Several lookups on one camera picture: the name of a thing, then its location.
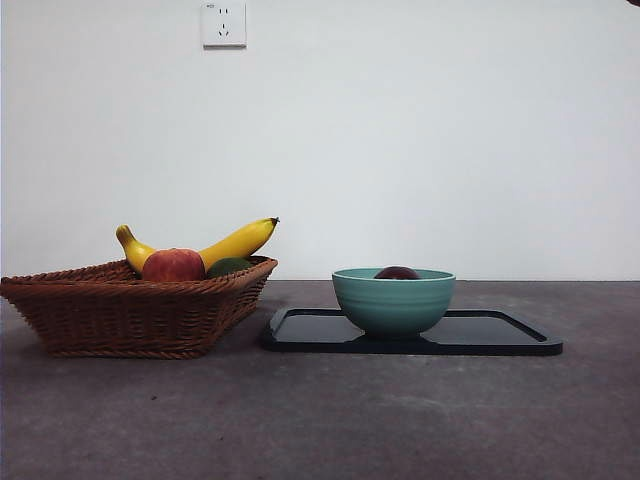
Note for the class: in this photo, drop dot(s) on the dark purple plum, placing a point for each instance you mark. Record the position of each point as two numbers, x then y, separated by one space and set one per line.
397 273

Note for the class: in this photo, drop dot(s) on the teal ribbed bowl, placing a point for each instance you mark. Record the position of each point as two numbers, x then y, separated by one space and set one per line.
395 310

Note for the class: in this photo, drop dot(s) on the yellow banana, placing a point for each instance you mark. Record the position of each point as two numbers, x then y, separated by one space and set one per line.
240 240

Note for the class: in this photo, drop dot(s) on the black rectangular tray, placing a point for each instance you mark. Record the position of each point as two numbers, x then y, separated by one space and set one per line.
310 332

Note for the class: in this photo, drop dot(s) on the green avocado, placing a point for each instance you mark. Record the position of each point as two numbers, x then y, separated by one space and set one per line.
227 267

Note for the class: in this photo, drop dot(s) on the red yellow apple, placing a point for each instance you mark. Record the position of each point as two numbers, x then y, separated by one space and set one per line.
174 265

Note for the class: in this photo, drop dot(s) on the brown wicker basket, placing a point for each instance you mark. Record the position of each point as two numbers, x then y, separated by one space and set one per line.
130 320

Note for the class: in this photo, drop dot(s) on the white wall socket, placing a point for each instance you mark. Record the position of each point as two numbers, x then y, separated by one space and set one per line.
224 25

